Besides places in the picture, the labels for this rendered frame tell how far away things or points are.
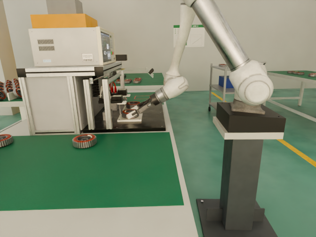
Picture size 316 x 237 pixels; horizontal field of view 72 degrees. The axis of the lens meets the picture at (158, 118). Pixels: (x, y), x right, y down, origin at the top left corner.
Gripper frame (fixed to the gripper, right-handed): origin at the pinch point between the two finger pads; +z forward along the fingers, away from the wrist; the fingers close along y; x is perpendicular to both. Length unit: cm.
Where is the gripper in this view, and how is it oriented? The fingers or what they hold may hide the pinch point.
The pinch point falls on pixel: (130, 113)
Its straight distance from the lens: 142.5
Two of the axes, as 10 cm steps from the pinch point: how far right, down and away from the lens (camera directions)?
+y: -0.2, -2.9, 9.6
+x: -5.0, -8.2, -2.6
